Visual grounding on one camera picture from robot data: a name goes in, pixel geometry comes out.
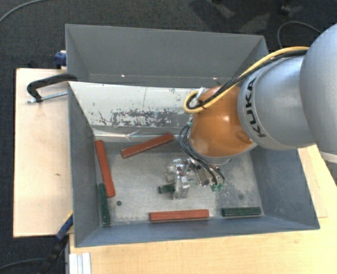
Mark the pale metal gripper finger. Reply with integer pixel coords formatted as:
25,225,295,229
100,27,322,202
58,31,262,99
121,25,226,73
172,174,191,201
165,164,181,184

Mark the dark green block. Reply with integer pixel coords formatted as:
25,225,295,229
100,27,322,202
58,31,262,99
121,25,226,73
157,184,175,196
221,206,262,218
96,182,112,227

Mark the grey metal bin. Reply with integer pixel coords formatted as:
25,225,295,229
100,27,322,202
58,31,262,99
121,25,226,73
64,23,320,248

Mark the red-brown flat block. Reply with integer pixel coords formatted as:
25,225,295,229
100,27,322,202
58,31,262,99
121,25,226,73
148,208,210,223
94,139,116,199
120,132,176,160

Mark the pale wood flat board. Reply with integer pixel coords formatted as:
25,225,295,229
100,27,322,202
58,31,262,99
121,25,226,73
13,67,74,238

